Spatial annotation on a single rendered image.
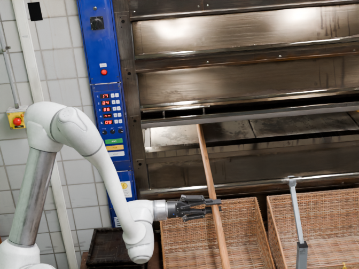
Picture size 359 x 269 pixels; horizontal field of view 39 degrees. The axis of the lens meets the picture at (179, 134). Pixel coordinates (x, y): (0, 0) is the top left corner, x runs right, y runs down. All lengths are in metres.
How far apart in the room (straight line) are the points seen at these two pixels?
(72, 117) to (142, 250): 0.63
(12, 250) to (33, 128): 0.46
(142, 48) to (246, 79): 0.55
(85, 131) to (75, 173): 1.02
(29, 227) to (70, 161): 0.84
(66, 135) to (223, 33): 1.03
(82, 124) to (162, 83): 0.85
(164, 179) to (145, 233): 0.77
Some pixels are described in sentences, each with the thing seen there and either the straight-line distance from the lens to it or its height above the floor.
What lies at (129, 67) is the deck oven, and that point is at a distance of 2.54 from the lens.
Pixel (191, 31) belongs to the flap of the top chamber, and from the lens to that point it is 2.50.
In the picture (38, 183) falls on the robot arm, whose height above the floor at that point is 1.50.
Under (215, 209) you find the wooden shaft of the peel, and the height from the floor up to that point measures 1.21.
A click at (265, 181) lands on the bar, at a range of 2.45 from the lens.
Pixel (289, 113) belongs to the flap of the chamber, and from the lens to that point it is 2.56.
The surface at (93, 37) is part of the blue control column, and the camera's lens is 2.47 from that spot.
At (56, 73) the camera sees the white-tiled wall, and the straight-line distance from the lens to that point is 2.58.
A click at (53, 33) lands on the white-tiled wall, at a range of 2.52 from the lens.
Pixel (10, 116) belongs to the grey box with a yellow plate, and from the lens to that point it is 2.64.
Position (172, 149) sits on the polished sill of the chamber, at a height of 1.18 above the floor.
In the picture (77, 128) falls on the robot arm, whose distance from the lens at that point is 1.80.
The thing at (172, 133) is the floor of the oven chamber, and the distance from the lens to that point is 2.90.
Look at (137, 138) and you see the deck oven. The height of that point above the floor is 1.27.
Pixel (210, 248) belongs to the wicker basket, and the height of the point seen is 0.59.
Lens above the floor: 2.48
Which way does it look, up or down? 27 degrees down
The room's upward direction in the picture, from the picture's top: 4 degrees counter-clockwise
